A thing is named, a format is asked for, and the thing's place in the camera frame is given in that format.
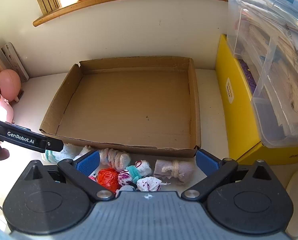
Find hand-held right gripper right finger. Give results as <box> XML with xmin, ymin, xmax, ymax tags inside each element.
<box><xmin>181</xmin><ymin>149</ymin><xmax>274</xmax><ymax>202</ymax></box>

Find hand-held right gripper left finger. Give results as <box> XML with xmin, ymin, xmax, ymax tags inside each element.
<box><xmin>23</xmin><ymin>150</ymin><xmax>115</xmax><ymax>202</ymax></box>

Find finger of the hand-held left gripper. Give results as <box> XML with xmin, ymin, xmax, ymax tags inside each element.
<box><xmin>39</xmin><ymin>137</ymin><xmax>64</xmax><ymax>153</ymax></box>

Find white bundle green print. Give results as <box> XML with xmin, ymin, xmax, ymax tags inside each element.
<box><xmin>41</xmin><ymin>143</ymin><xmax>76</xmax><ymax>164</ymax></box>

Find white terry cloth bundle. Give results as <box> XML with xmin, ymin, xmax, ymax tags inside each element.
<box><xmin>73</xmin><ymin>145</ymin><xmax>91</xmax><ymax>160</ymax></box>

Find orange plastic bag bundle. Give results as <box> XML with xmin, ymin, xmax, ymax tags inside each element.
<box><xmin>97</xmin><ymin>167</ymin><xmax>120</xmax><ymax>193</ymax></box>

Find pastel plastic-wrapped bundle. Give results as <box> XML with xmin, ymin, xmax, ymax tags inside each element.
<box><xmin>100</xmin><ymin>148</ymin><xmax>131</xmax><ymax>172</ymax></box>

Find white bundle teal scrunchie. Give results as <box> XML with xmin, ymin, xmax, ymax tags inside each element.
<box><xmin>117</xmin><ymin>160</ymin><xmax>153</xmax><ymax>186</ymax></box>

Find white purple-print bundle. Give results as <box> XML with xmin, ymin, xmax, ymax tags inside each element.
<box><xmin>136</xmin><ymin>176</ymin><xmax>171</xmax><ymax>192</ymax></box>

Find brown cardboard box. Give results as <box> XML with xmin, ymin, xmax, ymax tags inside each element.
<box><xmin>39</xmin><ymin>56</ymin><xmax>202</xmax><ymax>158</ymax></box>

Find yellow box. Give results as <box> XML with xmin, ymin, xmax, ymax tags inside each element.
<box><xmin>215</xmin><ymin>34</ymin><xmax>298</xmax><ymax>166</ymax></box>

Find pink round toy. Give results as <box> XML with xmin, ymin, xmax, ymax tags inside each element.
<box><xmin>0</xmin><ymin>69</ymin><xmax>22</xmax><ymax>103</ymax></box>

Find white power strip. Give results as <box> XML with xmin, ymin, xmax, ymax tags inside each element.
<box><xmin>2</xmin><ymin>42</ymin><xmax>30</xmax><ymax>82</ymax></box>

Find clear plastic storage box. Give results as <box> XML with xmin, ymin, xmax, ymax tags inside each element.
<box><xmin>250</xmin><ymin>62</ymin><xmax>298</xmax><ymax>148</ymax></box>
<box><xmin>226</xmin><ymin>0</ymin><xmax>298</xmax><ymax>98</ymax></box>

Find purple patterned board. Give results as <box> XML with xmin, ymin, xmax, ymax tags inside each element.
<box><xmin>239</xmin><ymin>59</ymin><xmax>259</xmax><ymax>93</ymax></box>

